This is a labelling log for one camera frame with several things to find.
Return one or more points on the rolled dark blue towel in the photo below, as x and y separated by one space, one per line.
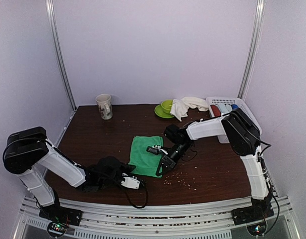
234 106

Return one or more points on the rolled red towel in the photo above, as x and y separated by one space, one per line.
216 111

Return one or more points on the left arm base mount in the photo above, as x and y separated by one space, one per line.
66 216

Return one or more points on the white cream towel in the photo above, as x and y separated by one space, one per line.
179 108

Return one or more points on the aluminium front rail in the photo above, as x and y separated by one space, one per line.
192 221

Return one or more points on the patterned ceramic mug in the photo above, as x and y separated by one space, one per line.
104 105

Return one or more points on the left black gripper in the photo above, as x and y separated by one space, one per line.
127 168

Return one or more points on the green cup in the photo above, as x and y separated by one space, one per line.
166 106

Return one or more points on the left aluminium frame post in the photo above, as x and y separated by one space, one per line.
58 51

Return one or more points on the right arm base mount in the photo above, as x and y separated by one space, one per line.
250 214

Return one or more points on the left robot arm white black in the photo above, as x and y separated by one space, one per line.
26 150

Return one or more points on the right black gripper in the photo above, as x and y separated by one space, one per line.
170 163

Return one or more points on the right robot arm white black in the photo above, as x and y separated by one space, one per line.
244 138

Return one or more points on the green microfiber towel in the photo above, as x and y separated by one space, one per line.
146 163

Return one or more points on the green saucer plate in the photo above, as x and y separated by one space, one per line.
160 113

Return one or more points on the aluminium frame post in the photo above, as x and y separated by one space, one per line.
58 51
254 45

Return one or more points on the rolled light blue towel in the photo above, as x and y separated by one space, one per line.
224 109

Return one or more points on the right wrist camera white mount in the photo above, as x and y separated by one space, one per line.
158 150

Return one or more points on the right aluminium frame post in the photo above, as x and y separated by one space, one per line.
254 45

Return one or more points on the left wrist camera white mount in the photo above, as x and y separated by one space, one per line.
130 182

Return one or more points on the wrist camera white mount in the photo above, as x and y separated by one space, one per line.
158 150
130 182

